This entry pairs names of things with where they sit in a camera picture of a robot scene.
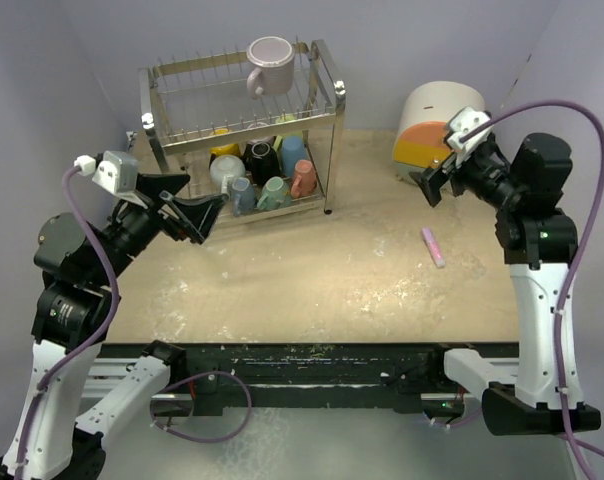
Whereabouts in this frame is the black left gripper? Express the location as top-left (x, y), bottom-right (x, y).
top-left (91, 171), bottom-right (226, 284)

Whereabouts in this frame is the steel two-tier dish rack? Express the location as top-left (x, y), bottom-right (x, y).
top-left (138, 39), bottom-right (346, 226)

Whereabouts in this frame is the round cream drawer cabinet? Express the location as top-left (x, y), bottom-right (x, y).
top-left (392, 81), bottom-right (485, 184)

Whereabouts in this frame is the teal cup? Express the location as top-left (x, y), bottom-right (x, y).
top-left (257, 177), bottom-right (293, 211)

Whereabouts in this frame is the blue cup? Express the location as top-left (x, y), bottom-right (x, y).
top-left (280, 136), bottom-right (308, 178)

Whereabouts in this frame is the yellow mug black handle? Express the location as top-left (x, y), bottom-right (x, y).
top-left (210, 128), bottom-right (242, 162)

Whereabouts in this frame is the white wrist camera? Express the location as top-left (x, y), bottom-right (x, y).
top-left (444, 106), bottom-right (491, 169)
top-left (73, 150), bottom-right (146, 208)

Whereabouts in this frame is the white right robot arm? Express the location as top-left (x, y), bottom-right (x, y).
top-left (411, 133), bottom-right (601, 436)

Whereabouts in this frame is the light green mug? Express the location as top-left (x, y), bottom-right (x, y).
top-left (274, 112), bottom-right (299, 151)

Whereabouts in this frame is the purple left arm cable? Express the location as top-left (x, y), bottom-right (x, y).
top-left (14, 167), bottom-right (253, 479)

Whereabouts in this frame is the terracotta mug white inside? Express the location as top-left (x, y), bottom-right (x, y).
top-left (291, 159), bottom-right (317, 199)

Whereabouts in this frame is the pink marker pen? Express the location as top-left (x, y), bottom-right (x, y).
top-left (421, 227), bottom-right (446, 268)

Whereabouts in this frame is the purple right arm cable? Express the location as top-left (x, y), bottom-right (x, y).
top-left (429, 101), bottom-right (604, 480)

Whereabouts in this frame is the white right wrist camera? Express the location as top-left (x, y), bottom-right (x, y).
top-left (444, 106), bottom-right (491, 169)

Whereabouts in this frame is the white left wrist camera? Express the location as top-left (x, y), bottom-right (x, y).
top-left (73, 150), bottom-right (146, 208)

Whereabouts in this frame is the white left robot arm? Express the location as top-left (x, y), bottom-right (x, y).
top-left (0, 170), bottom-right (228, 479)

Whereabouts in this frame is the black mug cream inside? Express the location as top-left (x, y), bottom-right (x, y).
top-left (247, 142), bottom-right (282, 187)

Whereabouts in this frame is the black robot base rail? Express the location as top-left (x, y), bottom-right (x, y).
top-left (96, 342), bottom-right (486, 417)

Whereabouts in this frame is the aluminium frame rail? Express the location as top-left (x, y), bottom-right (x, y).
top-left (82, 358), bottom-right (137, 400)

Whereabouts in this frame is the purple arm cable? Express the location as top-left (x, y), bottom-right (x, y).
top-left (429, 101), bottom-right (604, 480)
top-left (14, 167), bottom-right (253, 479)

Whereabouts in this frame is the lilac mug black handle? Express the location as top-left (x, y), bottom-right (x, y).
top-left (247, 121), bottom-right (270, 130)

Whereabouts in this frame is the grey mug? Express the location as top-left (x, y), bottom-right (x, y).
top-left (230, 177), bottom-right (257, 217)

